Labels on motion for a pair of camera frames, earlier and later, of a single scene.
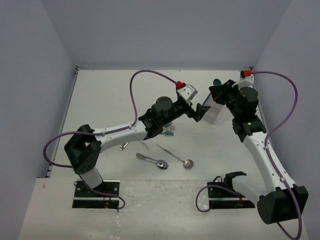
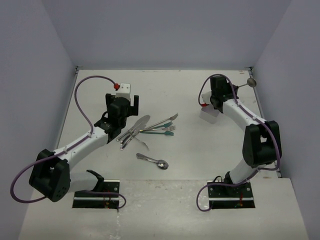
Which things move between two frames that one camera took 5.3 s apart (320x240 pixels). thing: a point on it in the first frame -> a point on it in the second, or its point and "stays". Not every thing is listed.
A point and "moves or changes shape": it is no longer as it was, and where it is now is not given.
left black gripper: (199, 112) -> (132, 110)
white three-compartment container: (211, 115) stays
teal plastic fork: (168, 133) stays
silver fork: (172, 127) stays
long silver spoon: (187, 163) moves or changes shape
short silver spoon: (161, 164) stays
